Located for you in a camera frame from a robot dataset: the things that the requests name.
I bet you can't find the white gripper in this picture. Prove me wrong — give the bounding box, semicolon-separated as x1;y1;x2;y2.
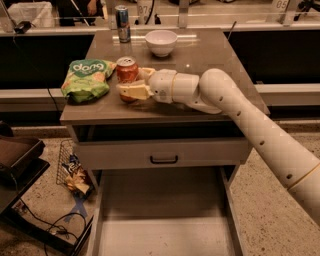
117;67;177;104

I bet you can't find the red coke can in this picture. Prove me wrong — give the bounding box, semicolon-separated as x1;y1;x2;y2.
115;56;140;104

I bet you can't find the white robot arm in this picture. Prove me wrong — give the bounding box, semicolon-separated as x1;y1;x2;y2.
117;68;320;223

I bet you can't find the green rice chip bag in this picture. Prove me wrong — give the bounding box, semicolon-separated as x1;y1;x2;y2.
61;59;116;103

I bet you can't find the blue energy drink can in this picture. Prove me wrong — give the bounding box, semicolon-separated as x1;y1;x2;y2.
115;5;131;43

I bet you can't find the white plastic bag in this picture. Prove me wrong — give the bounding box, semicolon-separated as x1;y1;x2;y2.
8;1;55;27

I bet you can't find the white bowl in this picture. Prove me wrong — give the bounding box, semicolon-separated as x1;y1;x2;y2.
145;30;178;57

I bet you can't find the grey cabinet table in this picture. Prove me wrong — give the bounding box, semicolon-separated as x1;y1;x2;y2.
59;28;271;256

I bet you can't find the dark tray stand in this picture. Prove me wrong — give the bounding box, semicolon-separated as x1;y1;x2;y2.
0;122;92;256

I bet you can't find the grey drawer with black handle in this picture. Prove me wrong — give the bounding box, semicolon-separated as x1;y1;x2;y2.
74;137;252;170

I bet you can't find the wire basket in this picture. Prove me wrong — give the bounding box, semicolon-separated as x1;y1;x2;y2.
56;139;73;187

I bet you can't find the black floor cable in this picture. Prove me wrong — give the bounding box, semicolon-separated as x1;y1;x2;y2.
13;196;88;256

